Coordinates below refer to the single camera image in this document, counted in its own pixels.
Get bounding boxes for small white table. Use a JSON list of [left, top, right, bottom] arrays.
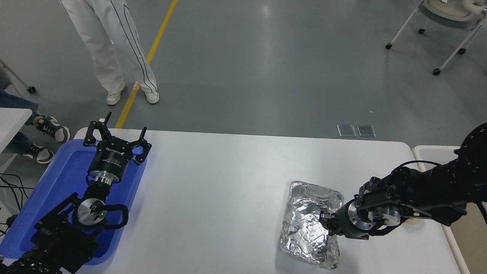
[[0, 108, 33, 153]]

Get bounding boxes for seated person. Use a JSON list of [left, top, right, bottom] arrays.
[[0, 89, 71, 164]]

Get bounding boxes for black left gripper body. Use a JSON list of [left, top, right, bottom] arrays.
[[88, 139, 134, 179]]

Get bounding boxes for grey chair leg with caster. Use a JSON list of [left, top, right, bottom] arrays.
[[0, 59, 37, 94]]

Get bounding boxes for standing person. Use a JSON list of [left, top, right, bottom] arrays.
[[60, 0, 160, 106]]

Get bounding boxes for white wheeled chair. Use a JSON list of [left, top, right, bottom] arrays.
[[385, 0, 487, 76]]

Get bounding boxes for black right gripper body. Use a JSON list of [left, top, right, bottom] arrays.
[[332, 203, 369, 241]]

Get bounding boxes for black cables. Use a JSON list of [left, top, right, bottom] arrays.
[[0, 173, 29, 233]]

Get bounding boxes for silver foil tray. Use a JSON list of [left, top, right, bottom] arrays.
[[280, 181, 345, 270]]

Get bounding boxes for blue plastic tray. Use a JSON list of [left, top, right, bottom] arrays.
[[0, 139, 149, 266]]

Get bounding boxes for large pale bin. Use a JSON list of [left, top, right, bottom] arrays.
[[412, 145, 487, 274]]

